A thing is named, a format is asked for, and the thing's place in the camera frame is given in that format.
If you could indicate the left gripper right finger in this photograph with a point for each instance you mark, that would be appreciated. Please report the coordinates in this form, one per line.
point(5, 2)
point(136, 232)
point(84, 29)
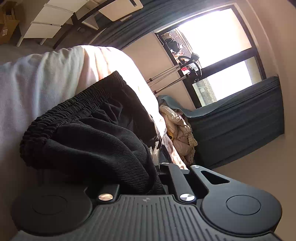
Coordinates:
point(171, 176)

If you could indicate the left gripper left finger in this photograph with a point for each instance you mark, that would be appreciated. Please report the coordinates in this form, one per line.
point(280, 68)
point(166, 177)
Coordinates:
point(100, 193)

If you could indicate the black trousers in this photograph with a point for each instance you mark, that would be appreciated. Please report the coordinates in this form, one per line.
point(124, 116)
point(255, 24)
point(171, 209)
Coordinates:
point(102, 135)

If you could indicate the beige puffer jacket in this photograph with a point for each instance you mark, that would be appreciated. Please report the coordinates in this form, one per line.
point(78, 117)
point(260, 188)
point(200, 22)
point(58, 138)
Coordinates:
point(180, 133)

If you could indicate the right teal curtain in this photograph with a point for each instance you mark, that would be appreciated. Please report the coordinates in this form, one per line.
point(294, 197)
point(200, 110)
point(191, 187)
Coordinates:
point(237, 125)

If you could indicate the teal curtain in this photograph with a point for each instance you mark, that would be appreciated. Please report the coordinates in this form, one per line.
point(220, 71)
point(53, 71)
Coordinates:
point(153, 16)
point(237, 125)

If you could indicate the white bed sheet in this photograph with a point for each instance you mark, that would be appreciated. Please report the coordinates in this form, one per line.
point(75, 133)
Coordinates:
point(33, 84)

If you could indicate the left teal curtain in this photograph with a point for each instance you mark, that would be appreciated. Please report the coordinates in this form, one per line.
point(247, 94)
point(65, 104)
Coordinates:
point(153, 16)

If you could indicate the white dressing table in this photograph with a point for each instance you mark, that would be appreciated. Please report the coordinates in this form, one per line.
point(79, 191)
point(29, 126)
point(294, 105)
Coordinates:
point(43, 19)

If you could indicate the white chair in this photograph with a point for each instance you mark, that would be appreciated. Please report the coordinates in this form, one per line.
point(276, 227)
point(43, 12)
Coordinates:
point(115, 11)

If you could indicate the cardboard box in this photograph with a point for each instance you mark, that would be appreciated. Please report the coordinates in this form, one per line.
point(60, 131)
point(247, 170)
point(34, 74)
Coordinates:
point(8, 21)

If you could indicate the window with dark frame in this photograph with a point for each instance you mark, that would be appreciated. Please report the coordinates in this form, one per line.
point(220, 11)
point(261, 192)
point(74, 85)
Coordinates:
point(228, 61)

